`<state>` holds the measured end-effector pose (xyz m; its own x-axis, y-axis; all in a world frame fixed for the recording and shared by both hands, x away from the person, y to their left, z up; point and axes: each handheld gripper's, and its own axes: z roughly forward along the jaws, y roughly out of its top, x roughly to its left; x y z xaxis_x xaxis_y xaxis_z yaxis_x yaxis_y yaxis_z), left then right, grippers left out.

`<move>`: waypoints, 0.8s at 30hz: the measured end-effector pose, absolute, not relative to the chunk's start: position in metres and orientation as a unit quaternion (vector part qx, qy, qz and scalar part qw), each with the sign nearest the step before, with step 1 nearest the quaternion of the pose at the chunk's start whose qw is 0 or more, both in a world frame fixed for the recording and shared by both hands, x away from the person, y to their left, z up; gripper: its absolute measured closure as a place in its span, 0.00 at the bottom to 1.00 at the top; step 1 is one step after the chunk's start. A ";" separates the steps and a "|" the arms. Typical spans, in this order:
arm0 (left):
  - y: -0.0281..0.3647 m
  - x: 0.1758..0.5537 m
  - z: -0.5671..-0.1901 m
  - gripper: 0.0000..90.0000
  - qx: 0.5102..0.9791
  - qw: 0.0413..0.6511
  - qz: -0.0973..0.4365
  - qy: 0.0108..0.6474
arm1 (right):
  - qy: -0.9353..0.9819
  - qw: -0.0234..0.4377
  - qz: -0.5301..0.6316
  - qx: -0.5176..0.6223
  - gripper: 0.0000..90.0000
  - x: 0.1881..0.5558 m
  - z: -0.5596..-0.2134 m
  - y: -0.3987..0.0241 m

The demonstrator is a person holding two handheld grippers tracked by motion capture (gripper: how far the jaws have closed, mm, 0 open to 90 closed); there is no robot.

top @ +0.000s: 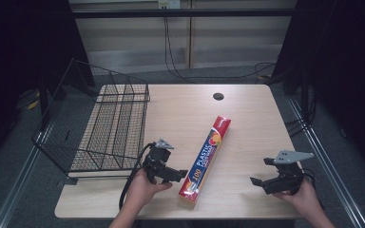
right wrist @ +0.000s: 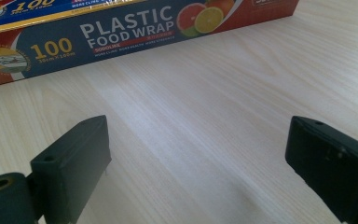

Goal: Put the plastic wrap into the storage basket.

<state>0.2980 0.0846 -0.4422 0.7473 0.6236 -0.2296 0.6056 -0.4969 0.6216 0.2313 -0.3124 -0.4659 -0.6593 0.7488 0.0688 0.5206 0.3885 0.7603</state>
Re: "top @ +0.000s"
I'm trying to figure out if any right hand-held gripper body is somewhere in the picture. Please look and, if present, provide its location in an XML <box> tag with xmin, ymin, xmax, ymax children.
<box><xmin>261</xmin><ymin>149</ymin><xmax>316</xmax><ymax>196</ymax></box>

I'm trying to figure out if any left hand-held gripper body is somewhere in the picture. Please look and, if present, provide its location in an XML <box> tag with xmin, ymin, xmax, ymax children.
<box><xmin>142</xmin><ymin>138</ymin><xmax>183</xmax><ymax>185</ymax></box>

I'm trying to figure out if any red blue plastic wrap box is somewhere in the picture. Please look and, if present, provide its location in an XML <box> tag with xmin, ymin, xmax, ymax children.
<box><xmin>178</xmin><ymin>115</ymin><xmax>232</xmax><ymax>209</ymax></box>

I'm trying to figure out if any black wire basket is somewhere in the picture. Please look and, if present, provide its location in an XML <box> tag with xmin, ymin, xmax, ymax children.
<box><xmin>30</xmin><ymin>58</ymin><xmax>151</xmax><ymax>179</ymax></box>

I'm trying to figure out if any person's left hand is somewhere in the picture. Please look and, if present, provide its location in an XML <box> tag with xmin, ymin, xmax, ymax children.
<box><xmin>124</xmin><ymin>168</ymin><xmax>174</xmax><ymax>211</ymax></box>

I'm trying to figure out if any person's right hand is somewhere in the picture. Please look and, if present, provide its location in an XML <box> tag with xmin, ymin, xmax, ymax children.
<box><xmin>272</xmin><ymin>180</ymin><xmax>321</xmax><ymax>220</ymax></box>

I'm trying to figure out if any black curtain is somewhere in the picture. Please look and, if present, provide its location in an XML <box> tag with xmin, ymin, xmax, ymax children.
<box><xmin>272</xmin><ymin>0</ymin><xmax>365</xmax><ymax>180</ymax></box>
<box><xmin>0</xmin><ymin>0</ymin><xmax>96</xmax><ymax>172</ymax></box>

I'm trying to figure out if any black horizontal bar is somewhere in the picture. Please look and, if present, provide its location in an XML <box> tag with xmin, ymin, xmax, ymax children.
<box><xmin>71</xmin><ymin>8</ymin><xmax>296</xmax><ymax>19</ymax></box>

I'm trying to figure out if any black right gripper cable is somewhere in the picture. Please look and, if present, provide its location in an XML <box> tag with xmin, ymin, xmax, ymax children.
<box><xmin>299</xmin><ymin>168</ymin><xmax>326</xmax><ymax>211</ymax></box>

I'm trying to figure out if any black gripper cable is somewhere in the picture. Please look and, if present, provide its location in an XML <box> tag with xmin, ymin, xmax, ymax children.
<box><xmin>299</xmin><ymin>168</ymin><xmax>326</xmax><ymax>211</ymax></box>
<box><xmin>118</xmin><ymin>142</ymin><xmax>157</xmax><ymax>211</ymax></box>

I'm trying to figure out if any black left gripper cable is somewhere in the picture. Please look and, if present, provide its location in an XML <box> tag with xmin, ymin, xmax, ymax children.
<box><xmin>118</xmin><ymin>142</ymin><xmax>157</xmax><ymax>211</ymax></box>

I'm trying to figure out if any aluminium frame rail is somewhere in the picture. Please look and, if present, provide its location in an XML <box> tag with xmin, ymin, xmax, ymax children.
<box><xmin>0</xmin><ymin>126</ymin><xmax>52</xmax><ymax>228</ymax></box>
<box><xmin>287</xmin><ymin>96</ymin><xmax>365</xmax><ymax>228</ymax></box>

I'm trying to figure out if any bundle of black cables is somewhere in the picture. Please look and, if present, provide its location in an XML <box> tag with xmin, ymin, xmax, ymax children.
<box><xmin>285</xmin><ymin>89</ymin><xmax>318</xmax><ymax>139</ymax></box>

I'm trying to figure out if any black cable on floor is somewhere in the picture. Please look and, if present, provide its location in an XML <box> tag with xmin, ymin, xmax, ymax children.
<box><xmin>163</xmin><ymin>16</ymin><xmax>278</xmax><ymax>81</ymax></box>

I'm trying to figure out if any white wall power outlet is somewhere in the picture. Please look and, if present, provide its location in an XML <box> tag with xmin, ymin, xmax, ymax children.
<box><xmin>157</xmin><ymin>0</ymin><xmax>182</xmax><ymax>10</ymax></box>

